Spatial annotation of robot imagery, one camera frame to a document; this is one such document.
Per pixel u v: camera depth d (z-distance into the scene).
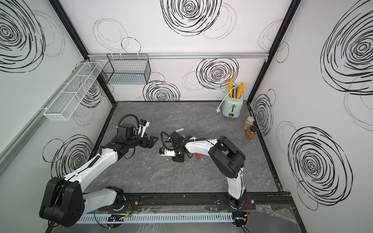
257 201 0.76
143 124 0.74
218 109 1.12
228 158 0.51
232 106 1.00
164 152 0.79
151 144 0.76
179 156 0.79
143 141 0.74
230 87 1.05
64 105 0.72
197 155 0.89
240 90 0.99
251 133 0.92
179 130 1.02
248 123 0.97
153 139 0.76
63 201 0.39
